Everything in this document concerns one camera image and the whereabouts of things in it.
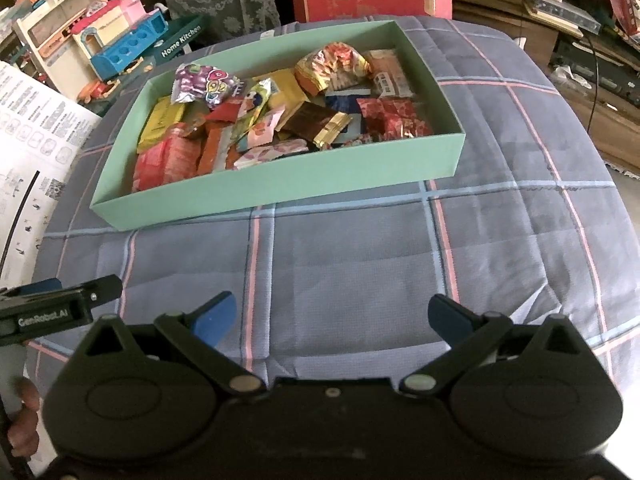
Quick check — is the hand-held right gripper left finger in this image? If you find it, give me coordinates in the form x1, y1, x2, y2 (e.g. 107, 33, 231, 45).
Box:
75, 291, 267, 396

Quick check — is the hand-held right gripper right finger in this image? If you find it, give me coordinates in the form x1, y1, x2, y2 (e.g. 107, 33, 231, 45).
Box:
398, 294, 587, 396

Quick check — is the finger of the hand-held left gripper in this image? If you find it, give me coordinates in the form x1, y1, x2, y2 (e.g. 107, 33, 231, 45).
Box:
0, 277, 63, 300
79, 275, 124, 307

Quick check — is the pink red snack packet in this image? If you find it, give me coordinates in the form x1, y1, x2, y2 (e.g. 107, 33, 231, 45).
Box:
132, 130, 202, 192

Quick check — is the green cardboard box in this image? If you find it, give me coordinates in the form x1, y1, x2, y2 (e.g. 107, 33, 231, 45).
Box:
90, 19, 467, 232

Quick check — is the orange packet with grey stripe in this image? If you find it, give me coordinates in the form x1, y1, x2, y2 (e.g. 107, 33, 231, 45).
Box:
197, 125, 237, 177

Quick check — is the white floral snack packet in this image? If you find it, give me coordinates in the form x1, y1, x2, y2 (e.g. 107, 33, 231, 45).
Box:
233, 140, 311, 171

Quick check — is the yellow snack packet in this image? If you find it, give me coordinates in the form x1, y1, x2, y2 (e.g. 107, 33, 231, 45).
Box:
137, 96, 187, 154

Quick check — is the red foil candy packet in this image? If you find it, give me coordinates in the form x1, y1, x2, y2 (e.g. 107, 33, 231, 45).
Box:
357, 97, 434, 139

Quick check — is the brown gold snack packet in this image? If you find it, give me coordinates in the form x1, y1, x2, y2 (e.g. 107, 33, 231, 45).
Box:
280, 101, 354, 149

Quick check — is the green cartoon snack packet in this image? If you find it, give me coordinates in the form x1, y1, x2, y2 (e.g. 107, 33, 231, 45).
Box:
242, 77, 274, 126

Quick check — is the purple candy bag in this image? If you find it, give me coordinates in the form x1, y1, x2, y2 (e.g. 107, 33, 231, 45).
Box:
171, 64, 242, 109

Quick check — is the yellow bar packet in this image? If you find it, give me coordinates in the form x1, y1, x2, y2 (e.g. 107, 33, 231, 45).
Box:
252, 70, 311, 111

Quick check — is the blue white snack packet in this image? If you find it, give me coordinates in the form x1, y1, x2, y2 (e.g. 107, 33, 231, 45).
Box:
325, 87, 374, 114

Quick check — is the clear cake packet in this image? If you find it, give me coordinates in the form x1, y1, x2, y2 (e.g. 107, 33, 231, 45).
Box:
367, 50, 417, 99

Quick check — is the orange chip packet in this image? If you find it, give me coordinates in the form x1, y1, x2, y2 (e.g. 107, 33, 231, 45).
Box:
295, 44, 374, 95

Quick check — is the person's left hand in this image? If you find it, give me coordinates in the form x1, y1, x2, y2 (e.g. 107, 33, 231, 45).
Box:
7, 377, 42, 462

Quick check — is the grey plaid blanket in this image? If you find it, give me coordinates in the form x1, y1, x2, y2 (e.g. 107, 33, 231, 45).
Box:
27, 15, 628, 401

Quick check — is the white instruction sheet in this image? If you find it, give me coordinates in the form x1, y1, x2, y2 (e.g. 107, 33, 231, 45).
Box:
0, 60, 103, 286

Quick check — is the blue toy rack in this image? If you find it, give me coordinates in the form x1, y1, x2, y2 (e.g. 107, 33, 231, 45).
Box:
90, 10, 169, 84

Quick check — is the wooden cabinet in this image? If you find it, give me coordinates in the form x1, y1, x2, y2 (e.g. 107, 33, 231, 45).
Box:
452, 0, 640, 171

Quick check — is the cream pink toy kitchen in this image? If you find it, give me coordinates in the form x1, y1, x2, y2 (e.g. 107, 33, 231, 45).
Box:
12, 0, 149, 102

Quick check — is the dark green toy box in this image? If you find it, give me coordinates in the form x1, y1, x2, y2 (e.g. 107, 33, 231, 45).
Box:
107, 15, 211, 106

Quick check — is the clear plastic case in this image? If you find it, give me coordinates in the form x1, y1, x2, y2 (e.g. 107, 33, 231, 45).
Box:
525, 0, 602, 37

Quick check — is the black cable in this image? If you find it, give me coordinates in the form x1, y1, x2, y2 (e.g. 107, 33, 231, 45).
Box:
584, 35, 599, 134

